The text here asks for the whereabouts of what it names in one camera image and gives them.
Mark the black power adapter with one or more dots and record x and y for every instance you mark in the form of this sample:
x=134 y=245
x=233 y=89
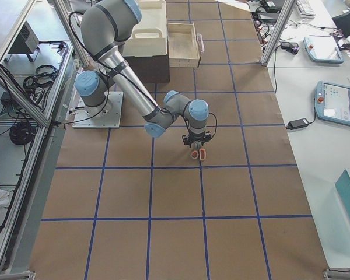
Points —
x=297 y=124

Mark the grey orange scissors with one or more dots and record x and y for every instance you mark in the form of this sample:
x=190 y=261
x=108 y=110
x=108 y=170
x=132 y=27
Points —
x=198 y=152

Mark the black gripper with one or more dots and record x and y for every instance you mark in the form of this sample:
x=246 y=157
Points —
x=197 y=140

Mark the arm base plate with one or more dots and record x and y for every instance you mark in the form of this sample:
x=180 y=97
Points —
x=106 y=115

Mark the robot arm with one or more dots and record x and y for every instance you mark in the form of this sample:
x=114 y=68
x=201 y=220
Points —
x=105 y=27

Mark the blue teach pendant far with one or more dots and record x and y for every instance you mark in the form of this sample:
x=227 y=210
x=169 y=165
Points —
x=323 y=49

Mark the blue teach pendant near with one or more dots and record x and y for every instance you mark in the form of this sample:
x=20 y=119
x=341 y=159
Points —
x=332 y=102

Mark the aluminium frame post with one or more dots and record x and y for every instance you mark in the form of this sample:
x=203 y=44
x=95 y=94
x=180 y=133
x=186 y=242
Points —
x=283 y=18

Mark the blue teach pendant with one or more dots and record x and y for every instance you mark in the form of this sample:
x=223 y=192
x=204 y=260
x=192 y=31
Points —
x=323 y=49
x=332 y=102

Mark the grey electronics box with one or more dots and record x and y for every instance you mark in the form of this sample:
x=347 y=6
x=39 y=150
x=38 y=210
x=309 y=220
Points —
x=26 y=42

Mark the white plastic tray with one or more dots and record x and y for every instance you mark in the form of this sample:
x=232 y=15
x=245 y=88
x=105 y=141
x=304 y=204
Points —
x=149 y=36

